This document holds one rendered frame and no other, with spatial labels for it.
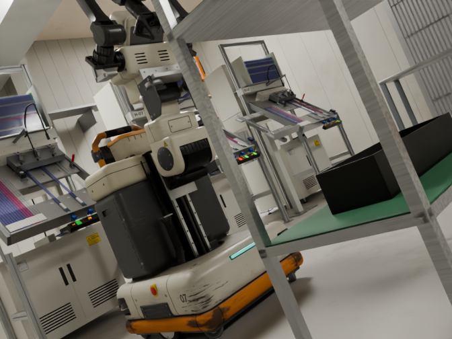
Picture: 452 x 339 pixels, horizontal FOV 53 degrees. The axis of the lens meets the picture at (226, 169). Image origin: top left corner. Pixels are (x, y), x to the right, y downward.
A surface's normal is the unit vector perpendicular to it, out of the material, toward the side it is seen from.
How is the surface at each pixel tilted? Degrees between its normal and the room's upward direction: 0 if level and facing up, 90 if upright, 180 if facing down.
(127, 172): 90
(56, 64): 90
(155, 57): 98
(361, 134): 90
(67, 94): 90
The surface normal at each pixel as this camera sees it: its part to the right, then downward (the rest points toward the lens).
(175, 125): 0.67, -0.15
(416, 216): -0.66, 0.26
